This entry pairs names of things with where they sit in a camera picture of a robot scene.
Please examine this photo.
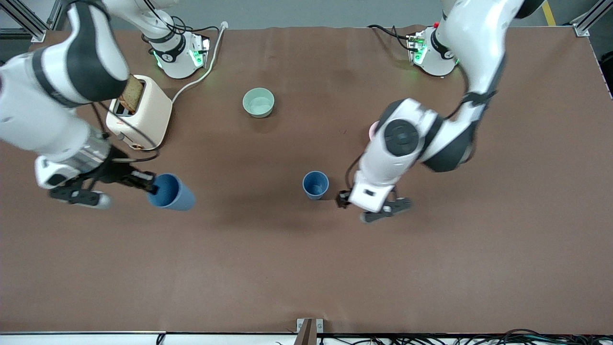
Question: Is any brown table cover sheet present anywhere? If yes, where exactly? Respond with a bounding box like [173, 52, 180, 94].
[0, 24, 613, 335]

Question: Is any white toaster power cable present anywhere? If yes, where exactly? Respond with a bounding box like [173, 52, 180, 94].
[171, 21, 229, 104]

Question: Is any metal table edge bracket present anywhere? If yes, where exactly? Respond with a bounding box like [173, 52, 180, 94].
[295, 318, 325, 345]

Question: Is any cream toaster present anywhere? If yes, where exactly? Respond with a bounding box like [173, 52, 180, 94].
[105, 74, 173, 152]

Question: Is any black base cable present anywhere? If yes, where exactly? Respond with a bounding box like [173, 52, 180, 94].
[367, 23, 418, 51]
[139, 0, 221, 48]

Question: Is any green bowl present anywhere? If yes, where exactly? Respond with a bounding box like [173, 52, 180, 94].
[242, 87, 276, 119]

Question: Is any aluminium frame profile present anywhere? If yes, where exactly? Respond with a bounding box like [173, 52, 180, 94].
[0, 0, 66, 43]
[572, 0, 613, 38]

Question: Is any black cable bundle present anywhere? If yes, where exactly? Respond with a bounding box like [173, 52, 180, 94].
[316, 328, 613, 345]

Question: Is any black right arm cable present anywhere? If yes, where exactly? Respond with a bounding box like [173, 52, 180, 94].
[90, 100, 160, 164]

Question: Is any green-lit base connector box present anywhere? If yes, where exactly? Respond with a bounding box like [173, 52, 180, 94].
[407, 33, 428, 66]
[190, 35, 211, 69]

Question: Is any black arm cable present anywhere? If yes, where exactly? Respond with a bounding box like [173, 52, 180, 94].
[346, 154, 365, 193]
[90, 100, 160, 164]

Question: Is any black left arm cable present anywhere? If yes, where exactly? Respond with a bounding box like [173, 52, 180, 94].
[346, 154, 365, 193]

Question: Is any blue ribbed plastic cup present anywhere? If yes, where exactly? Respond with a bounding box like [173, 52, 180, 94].
[302, 171, 330, 201]
[147, 173, 196, 212]

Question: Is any brown bread slice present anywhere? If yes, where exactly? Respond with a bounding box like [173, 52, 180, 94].
[117, 76, 145, 115]

